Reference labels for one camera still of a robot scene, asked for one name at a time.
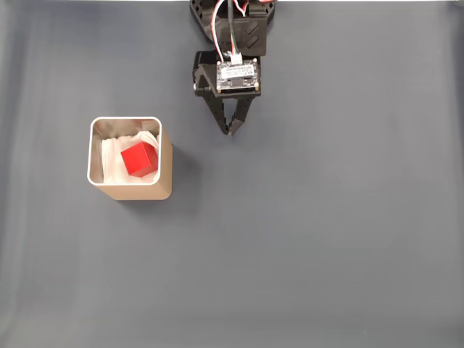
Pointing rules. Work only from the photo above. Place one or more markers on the red cube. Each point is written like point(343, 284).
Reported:
point(139, 159)

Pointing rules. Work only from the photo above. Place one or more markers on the tan square metal box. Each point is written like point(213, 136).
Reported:
point(141, 190)

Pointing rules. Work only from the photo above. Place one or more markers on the white tissue paper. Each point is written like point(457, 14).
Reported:
point(112, 163)

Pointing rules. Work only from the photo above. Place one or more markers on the camera circuit board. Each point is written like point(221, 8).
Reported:
point(237, 76)

